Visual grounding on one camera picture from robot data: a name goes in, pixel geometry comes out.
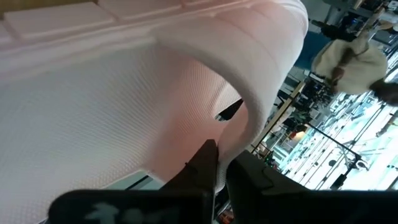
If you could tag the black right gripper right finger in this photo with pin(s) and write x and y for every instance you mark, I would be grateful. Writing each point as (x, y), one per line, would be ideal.
(264, 199)

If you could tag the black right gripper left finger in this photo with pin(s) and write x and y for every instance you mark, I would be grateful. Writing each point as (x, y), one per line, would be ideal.
(199, 174)

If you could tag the pink slide sandal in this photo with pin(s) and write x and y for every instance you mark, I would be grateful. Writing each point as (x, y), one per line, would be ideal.
(93, 109)

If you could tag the black tripod stand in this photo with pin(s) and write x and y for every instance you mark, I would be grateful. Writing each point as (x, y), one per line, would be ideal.
(357, 160)

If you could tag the person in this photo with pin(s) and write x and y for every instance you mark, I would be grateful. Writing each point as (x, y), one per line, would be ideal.
(357, 68)

